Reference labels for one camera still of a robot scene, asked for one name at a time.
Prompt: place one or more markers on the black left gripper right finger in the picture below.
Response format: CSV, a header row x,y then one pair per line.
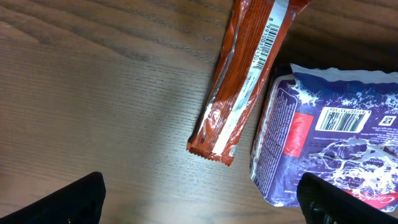
x,y
321,202

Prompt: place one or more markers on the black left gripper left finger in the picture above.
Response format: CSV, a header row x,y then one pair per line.
x,y
79,202

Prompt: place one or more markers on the purple square snack packet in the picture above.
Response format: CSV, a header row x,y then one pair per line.
x,y
340,125

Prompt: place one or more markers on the orange snack bar wrapper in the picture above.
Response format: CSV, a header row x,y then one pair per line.
x,y
255,33

